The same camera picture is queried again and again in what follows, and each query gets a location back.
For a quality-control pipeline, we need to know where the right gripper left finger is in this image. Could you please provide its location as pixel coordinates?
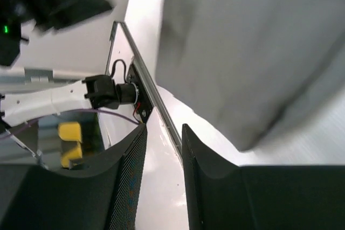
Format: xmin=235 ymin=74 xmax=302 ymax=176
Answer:
xmin=1 ymin=124 xmax=147 ymax=229

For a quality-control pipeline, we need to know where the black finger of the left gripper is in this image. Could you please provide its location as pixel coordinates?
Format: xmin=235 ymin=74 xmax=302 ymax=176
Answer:
xmin=22 ymin=0 xmax=113 ymax=31

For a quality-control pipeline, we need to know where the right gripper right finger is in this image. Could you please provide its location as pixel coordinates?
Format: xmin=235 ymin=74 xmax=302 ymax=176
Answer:
xmin=182 ymin=124 xmax=344 ymax=229

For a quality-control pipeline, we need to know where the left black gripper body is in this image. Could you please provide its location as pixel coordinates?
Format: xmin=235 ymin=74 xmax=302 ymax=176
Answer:
xmin=1 ymin=0 xmax=34 ymax=66

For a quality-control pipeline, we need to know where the grey pleated skirt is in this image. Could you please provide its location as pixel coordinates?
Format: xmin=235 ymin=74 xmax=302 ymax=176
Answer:
xmin=155 ymin=0 xmax=344 ymax=151

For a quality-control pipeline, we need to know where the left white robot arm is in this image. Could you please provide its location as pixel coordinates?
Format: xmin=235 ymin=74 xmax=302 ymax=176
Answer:
xmin=1 ymin=0 xmax=139 ymax=132

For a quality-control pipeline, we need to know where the yellow block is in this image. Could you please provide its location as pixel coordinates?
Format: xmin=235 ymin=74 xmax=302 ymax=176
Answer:
xmin=58 ymin=122 xmax=82 ymax=168

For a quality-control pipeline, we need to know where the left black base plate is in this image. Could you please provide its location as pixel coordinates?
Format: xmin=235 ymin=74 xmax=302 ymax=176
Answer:
xmin=127 ymin=62 xmax=154 ymax=123

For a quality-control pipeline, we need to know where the aluminium front rail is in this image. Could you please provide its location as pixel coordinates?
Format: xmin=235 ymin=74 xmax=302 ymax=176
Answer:
xmin=119 ymin=22 xmax=182 ymax=157

